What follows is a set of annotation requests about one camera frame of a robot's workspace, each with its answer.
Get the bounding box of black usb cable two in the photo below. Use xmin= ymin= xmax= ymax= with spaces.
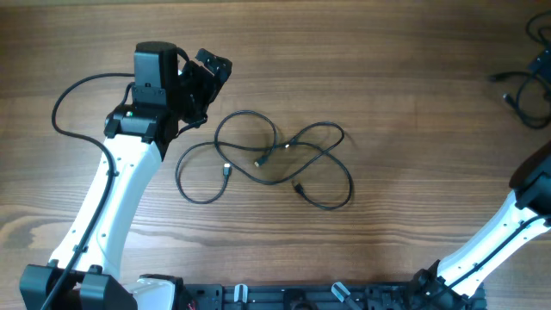
xmin=214 ymin=109 xmax=355 ymax=212

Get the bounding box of black usb cable three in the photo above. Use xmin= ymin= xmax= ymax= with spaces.
xmin=486 ymin=10 xmax=551 ymax=130

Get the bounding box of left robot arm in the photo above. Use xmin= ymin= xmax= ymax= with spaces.
xmin=19 ymin=41 xmax=232 ymax=309

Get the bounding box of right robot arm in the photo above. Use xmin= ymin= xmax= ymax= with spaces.
xmin=403 ymin=143 xmax=550 ymax=309

